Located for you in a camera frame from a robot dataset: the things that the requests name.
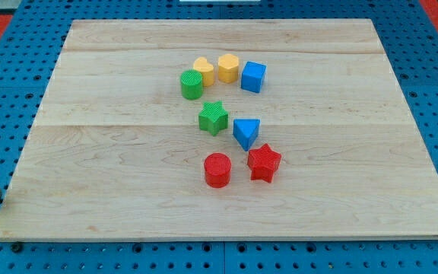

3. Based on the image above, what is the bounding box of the green star block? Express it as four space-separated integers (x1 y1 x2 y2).
198 100 229 136

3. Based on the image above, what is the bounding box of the green cylinder block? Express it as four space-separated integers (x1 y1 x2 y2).
180 69 203 100

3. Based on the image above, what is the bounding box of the yellow hexagon block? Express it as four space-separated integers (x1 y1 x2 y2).
217 53 239 84

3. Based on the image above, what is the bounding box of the blue triangle block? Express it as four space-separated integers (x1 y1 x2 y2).
233 119 260 151

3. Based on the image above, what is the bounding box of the yellow heart block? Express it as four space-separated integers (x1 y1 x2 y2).
193 56 215 87

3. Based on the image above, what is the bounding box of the blue cube block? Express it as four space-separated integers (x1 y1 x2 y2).
240 61 266 94

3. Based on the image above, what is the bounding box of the blue perforated table mat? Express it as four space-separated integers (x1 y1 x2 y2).
0 1 438 273

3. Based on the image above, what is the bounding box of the wooden board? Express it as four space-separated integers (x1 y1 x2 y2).
0 19 438 242

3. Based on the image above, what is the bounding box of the red cylinder block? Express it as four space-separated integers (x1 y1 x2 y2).
204 153 232 188

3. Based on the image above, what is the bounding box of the red star block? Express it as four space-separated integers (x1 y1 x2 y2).
247 143 282 183

